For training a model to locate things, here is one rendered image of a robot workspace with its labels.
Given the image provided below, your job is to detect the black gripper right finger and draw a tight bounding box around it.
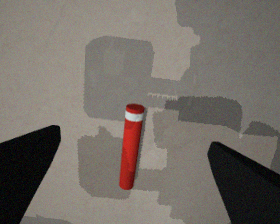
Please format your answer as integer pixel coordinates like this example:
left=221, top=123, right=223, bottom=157
left=207, top=141, right=280, bottom=224

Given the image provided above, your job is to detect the red peg with grey band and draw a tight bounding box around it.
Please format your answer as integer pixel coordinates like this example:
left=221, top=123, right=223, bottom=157
left=119, top=104, right=144, bottom=189

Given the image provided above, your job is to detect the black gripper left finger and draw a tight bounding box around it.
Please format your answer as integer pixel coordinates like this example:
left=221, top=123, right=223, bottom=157
left=0, top=125, right=62, bottom=224

